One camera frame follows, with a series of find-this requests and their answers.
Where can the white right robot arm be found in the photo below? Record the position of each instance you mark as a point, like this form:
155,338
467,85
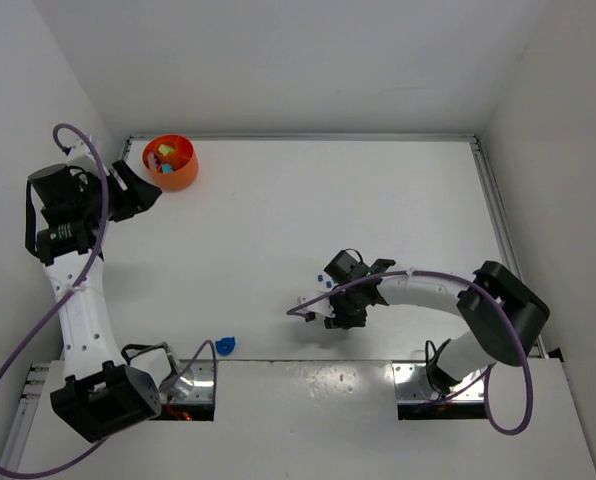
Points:
487,341

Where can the orange divided round container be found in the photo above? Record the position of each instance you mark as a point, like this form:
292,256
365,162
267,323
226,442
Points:
183,160

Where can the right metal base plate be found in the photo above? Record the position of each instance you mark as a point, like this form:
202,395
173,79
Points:
412,388

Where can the metal base plate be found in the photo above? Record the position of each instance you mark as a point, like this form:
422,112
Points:
412,388
195,387

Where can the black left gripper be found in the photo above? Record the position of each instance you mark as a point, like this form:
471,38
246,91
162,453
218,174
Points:
123,190

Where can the aluminium table frame rail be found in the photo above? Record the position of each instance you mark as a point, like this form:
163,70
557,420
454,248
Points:
503,225

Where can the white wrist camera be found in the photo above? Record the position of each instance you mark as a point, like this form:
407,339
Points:
80,155
311,308

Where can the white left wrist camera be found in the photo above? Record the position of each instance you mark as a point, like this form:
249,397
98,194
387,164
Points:
80,155

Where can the lime green lego brick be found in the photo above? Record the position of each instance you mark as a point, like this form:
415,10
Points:
165,150

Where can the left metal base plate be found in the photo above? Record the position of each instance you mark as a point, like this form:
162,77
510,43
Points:
195,387

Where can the blue rounded lego piece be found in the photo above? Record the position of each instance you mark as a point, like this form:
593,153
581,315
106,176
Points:
225,346

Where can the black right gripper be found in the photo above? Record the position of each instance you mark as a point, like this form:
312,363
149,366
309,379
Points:
342,310

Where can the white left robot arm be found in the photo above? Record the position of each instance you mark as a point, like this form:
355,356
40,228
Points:
106,388

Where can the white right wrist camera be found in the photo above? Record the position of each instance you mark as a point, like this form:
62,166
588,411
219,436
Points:
311,308

